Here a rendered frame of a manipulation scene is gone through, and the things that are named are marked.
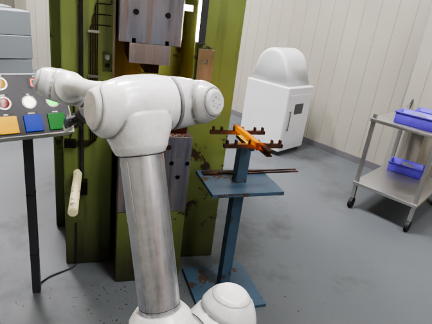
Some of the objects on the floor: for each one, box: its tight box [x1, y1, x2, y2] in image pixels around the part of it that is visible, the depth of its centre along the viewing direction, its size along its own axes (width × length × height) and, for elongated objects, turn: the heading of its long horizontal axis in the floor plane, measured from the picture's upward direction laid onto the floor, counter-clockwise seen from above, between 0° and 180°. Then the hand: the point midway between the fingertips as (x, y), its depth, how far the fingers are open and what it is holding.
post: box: [23, 139, 41, 293], centre depth 194 cm, size 4×4×108 cm
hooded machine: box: [240, 47, 314, 155], centre depth 482 cm, size 69×57×124 cm
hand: (68, 126), depth 163 cm, fingers closed
